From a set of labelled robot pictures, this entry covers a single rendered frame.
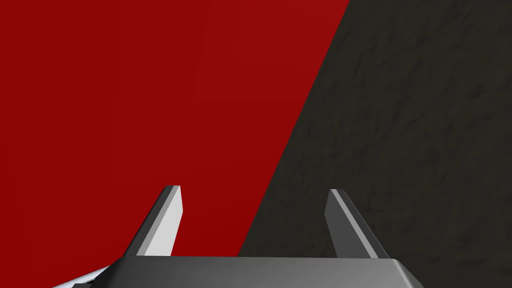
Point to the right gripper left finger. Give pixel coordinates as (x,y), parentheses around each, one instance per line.
(162,230)

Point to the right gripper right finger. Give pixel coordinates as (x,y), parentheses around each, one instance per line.
(348,236)

